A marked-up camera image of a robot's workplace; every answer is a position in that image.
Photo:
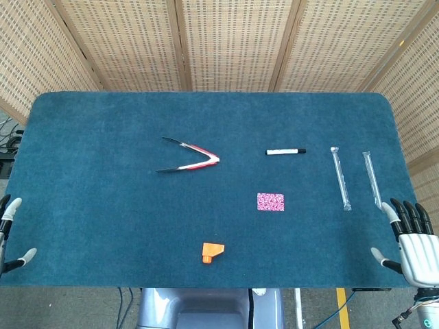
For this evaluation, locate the white marker black cap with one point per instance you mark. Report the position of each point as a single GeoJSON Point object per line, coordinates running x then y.
{"type": "Point", "coordinates": [284, 151]}

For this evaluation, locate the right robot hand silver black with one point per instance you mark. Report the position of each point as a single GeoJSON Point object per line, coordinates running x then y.
{"type": "Point", "coordinates": [418, 253]}

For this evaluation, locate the clear wrapped straw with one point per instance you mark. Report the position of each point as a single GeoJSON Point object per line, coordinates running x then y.
{"type": "Point", "coordinates": [373, 178]}
{"type": "Point", "coordinates": [340, 178]}

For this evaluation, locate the teal carpet table cover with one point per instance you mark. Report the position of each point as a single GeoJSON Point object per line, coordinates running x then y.
{"type": "Point", "coordinates": [103, 205]}

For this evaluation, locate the grey robot torso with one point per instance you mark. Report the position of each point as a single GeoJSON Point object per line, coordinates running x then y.
{"type": "Point", "coordinates": [205, 308]}

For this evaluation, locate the woven bamboo screen panel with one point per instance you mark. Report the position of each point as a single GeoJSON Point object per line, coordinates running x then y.
{"type": "Point", "coordinates": [418, 103]}
{"type": "Point", "coordinates": [236, 44]}
{"type": "Point", "coordinates": [343, 44]}
{"type": "Point", "coordinates": [127, 44]}
{"type": "Point", "coordinates": [27, 61]}

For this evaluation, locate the orange plastic block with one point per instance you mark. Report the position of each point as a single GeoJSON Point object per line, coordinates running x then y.
{"type": "Point", "coordinates": [212, 249]}

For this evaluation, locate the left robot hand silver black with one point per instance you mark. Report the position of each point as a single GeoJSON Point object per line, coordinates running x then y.
{"type": "Point", "coordinates": [13, 207]}

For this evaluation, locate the yellow floor tape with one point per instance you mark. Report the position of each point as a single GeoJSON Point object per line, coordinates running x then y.
{"type": "Point", "coordinates": [343, 308]}

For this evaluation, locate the black bar under table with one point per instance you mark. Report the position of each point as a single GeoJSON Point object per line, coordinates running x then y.
{"type": "Point", "coordinates": [370, 289]}

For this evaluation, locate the pink patterned card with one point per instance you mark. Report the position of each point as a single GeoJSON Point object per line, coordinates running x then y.
{"type": "Point", "coordinates": [271, 202]}

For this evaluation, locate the black power strip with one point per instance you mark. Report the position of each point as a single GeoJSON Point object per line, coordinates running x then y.
{"type": "Point", "coordinates": [5, 164]}

